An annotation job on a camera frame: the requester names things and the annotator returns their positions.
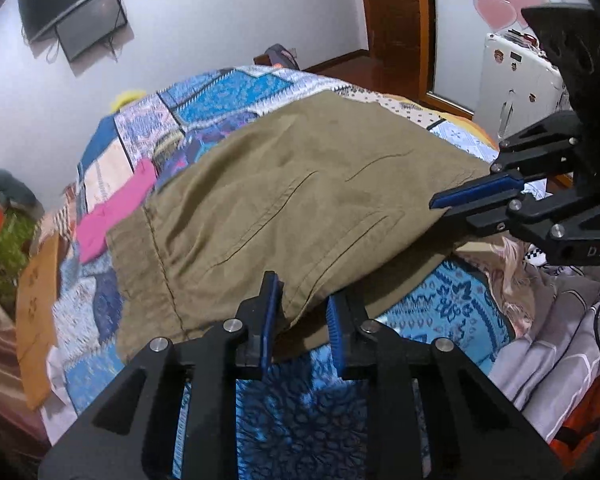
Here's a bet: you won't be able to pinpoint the orange cloth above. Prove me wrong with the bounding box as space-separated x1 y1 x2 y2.
16 232 64 411

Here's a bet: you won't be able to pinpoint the beige floral cloth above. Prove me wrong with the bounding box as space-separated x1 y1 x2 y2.
459 236 537 342

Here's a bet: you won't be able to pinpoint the green cloth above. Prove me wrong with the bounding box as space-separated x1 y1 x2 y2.
0 205 37 311

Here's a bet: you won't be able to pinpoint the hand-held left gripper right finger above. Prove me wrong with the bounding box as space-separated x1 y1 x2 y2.
327 293 566 480

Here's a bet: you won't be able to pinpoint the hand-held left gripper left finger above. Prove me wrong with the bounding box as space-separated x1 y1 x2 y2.
37 271 285 480

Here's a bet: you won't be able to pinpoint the dark backpack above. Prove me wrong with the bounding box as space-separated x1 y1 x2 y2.
265 43 301 70

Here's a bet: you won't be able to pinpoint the orange and black bag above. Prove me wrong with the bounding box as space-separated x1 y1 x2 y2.
555 372 600 463

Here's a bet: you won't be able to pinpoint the blue patchwork printed blanket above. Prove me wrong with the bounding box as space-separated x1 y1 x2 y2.
45 62 551 480

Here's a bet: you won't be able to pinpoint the olive khaki pants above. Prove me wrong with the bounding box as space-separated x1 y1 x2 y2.
105 91 493 362

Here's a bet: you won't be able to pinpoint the pink heart wall decoration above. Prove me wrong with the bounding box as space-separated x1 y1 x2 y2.
437 0 551 32

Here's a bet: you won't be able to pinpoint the small black wall screen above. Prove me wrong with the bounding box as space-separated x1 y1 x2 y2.
55 0 129 63

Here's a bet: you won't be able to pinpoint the yellow object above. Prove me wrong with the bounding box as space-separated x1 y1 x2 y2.
110 90 146 112

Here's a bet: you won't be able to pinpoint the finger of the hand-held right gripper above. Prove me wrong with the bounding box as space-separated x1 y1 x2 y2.
442 189 597 264
428 111 584 210

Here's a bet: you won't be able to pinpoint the grey cloth with white lines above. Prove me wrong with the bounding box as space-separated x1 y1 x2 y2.
487 255 600 444

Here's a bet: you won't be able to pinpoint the wooden door frame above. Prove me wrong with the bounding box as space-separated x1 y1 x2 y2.
357 0 437 105

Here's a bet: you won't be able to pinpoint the pink cloth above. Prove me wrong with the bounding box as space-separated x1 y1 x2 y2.
75 159 159 266

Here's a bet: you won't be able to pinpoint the brown striped cloth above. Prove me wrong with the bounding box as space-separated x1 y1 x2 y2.
0 284 52 448

